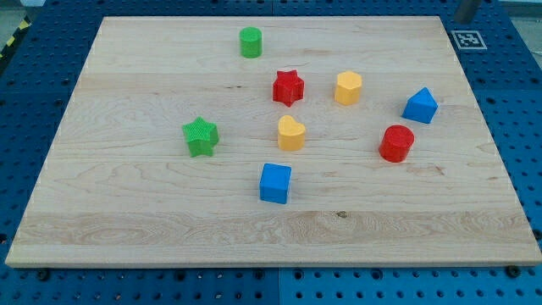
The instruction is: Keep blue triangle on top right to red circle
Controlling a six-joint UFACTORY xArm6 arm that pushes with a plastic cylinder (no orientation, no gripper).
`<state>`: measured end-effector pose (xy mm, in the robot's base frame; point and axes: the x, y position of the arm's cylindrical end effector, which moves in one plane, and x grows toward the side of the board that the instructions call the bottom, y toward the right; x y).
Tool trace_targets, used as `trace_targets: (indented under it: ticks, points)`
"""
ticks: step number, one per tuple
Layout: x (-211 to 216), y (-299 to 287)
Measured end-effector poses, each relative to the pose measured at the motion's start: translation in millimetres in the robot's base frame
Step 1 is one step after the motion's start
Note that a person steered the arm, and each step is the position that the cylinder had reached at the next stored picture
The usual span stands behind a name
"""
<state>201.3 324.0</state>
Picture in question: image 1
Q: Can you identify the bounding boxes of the green star block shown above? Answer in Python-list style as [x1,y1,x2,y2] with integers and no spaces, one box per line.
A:
[182,117,219,157]

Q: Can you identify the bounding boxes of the yellow hexagon block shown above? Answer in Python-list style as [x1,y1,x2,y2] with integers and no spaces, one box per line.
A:
[335,70,362,106]

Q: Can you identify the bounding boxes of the green cylinder block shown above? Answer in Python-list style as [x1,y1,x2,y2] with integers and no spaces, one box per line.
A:
[239,26,263,58]

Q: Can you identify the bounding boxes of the blue triangle block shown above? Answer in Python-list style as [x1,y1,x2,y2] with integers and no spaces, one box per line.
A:
[401,87,439,124]

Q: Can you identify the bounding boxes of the white fiducial marker tag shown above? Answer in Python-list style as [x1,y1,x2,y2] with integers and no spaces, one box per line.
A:
[451,30,487,50]

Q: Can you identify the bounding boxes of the red star block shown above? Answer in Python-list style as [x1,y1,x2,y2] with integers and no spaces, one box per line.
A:
[273,69,304,108]

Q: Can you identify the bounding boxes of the red cylinder block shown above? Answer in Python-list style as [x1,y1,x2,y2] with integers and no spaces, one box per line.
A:
[379,125,415,163]

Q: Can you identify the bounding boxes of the yellow heart block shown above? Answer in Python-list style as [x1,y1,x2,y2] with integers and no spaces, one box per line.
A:
[278,115,306,151]

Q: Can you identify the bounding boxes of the light wooden board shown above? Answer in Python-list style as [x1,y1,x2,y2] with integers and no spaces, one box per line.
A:
[6,16,541,268]

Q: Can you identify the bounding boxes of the grey metal rod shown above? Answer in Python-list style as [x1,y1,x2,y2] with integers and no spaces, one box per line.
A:
[453,0,482,25]

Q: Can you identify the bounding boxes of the blue cube block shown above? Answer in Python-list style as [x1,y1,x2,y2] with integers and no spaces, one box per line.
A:
[259,164,291,204]

